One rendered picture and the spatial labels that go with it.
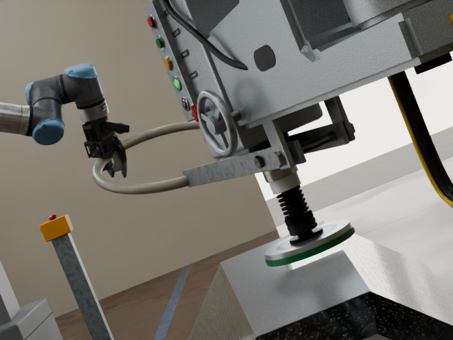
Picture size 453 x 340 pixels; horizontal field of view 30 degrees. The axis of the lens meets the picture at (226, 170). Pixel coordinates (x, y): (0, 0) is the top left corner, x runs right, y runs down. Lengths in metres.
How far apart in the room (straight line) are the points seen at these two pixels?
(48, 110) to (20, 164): 6.49
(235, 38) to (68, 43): 7.24
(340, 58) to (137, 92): 7.40
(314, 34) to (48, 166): 7.53
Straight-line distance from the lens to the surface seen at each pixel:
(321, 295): 1.62
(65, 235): 3.78
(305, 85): 1.52
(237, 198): 8.73
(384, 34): 1.29
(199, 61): 1.86
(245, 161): 1.95
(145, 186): 2.35
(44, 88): 2.60
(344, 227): 1.92
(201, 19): 1.84
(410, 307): 1.54
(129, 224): 8.83
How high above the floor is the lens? 1.17
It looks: 3 degrees down
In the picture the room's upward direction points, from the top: 22 degrees counter-clockwise
